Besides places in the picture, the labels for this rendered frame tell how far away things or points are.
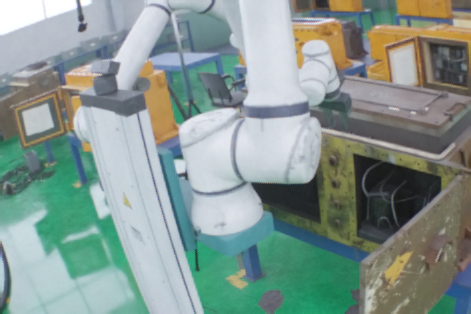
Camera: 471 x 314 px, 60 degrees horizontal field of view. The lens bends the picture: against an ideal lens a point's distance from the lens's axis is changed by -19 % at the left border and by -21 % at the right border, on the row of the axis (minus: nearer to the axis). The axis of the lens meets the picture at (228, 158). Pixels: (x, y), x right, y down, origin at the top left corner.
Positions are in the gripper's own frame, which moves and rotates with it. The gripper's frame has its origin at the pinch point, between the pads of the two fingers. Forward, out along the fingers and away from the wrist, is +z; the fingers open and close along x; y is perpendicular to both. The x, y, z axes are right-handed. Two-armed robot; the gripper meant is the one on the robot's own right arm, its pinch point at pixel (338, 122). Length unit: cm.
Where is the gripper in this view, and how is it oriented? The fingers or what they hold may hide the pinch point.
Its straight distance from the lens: 168.7
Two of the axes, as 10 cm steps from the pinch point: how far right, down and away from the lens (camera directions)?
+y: -5.5, 7.2, -4.2
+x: 7.6, 2.3, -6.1
